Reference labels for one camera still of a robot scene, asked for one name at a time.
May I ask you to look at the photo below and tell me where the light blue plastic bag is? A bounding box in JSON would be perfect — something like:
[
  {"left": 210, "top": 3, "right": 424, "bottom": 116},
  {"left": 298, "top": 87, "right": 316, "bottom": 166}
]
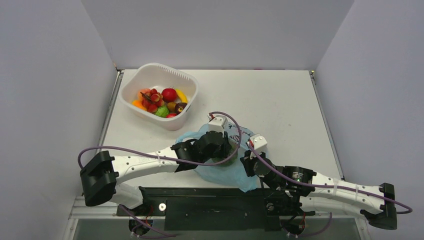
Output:
[{"left": 194, "top": 123, "right": 258, "bottom": 192}]

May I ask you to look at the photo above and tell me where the dark brown fake fruit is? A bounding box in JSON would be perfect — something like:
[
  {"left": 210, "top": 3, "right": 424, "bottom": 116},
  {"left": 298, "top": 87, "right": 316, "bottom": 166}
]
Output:
[{"left": 174, "top": 102, "right": 188, "bottom": 115}]

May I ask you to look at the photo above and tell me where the small red fake fruit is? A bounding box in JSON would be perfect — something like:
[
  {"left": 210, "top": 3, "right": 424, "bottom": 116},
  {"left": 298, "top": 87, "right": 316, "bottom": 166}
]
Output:
[{"left": 166, "top": 112, "right": 177, "bottom": 118}]

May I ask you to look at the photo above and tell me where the yellow fake fruit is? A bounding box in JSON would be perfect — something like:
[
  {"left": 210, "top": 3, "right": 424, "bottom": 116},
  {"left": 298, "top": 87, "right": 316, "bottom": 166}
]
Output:
[{"left": 175, "top": 89, "right": 188, "bottom": 104}]

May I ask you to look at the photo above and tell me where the red fake apple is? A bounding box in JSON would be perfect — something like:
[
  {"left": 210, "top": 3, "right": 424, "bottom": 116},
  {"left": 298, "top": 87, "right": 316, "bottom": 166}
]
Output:
[{"left": 161, "top": 88, "right": 178, "bottom": 103}]

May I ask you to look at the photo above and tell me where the green fake avocado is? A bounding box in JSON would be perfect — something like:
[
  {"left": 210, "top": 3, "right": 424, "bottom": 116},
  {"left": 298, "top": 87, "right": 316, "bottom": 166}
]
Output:
[{"left": 211, "top": 141, "right": 238, "bottom": 167}]

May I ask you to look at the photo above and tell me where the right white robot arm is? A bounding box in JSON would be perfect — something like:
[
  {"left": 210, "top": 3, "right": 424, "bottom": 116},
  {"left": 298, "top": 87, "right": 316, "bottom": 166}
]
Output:
[{"left": 240, "top": 150, "right": 398, "bottom": 230}]

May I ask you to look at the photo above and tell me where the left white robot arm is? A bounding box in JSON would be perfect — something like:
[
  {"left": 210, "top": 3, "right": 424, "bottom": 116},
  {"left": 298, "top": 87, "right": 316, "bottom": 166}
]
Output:
[{"left": 80, "top": 131, "right": 235, "bottom": 215}]

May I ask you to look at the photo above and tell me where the brown fake kiwi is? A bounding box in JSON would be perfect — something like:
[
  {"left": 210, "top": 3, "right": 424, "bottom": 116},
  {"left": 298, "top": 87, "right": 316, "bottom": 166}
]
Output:
[{"left": 166, "top": 102, "right": 177, "bottom": 113}]

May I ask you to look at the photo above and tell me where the green fake fruit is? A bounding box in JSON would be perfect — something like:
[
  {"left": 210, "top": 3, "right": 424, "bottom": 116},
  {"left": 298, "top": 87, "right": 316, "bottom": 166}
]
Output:
[{"left": 154, "top": 105, "right": 170, "bottom": 118}]

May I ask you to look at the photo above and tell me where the red fake peach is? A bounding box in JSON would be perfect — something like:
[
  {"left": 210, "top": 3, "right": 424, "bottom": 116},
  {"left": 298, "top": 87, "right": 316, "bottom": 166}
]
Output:
[{"left": 137, "top": 88, "right": 151, "bottom": 101}]

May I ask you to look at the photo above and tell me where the orange yellow fake mango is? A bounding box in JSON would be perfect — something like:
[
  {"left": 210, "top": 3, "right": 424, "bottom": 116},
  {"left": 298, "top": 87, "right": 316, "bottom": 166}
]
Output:
[{"left": 131, "top": 100, "right": 147, "bottom": 111}]

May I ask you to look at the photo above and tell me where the white plastic basket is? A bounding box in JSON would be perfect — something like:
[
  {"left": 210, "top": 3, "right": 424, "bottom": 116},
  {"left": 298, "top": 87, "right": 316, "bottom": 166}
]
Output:
[{"left": 118, "top": 63, "right": 199, "bottom": 131}]

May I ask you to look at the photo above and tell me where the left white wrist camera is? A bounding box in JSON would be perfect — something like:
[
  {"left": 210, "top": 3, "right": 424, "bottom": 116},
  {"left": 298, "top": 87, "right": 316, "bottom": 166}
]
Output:
[{"left": 207, "top": 114, "right": 228, "bottom": 135}]

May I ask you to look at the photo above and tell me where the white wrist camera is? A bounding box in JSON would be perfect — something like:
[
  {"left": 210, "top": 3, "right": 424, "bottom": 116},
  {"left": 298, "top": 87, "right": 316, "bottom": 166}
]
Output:
[
  {"left": 207, "top": 114, "right": 228, "bottom": 135},
  {"left": 247, "top": 133, "right": 268, "bottom": 154}
]

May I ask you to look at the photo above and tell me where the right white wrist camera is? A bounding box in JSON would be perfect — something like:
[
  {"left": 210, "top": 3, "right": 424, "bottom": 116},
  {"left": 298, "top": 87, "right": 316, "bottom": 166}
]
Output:
[{"left": 247, "top": 133, "right": 268, "bottom": 154}]

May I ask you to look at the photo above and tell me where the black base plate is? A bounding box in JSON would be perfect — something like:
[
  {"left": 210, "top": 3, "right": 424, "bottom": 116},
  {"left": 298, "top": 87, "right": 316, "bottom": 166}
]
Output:
[{"left": 108, "top": 187, "right": 316, "bottom": 237}]

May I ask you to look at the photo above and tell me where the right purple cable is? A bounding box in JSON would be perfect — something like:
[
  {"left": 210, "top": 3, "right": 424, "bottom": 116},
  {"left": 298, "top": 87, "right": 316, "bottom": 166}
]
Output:
[{"left": 247, "top": 141, "right": 414, "bottom": 215}]

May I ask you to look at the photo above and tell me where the purple cable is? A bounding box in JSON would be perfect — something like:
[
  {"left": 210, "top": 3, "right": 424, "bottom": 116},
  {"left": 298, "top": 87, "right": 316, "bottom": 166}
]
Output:
[
  {"left": 247, "top": 141, "right": 414, "bottom": 215},
  {"left": 77, "top": 111, "right": 243, "bottom": 170}
]

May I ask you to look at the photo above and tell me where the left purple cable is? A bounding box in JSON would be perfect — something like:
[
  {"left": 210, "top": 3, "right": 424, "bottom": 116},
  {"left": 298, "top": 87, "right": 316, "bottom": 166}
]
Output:
[{"left": 77, "top": 111, "right": 243, "bottom": 170}]

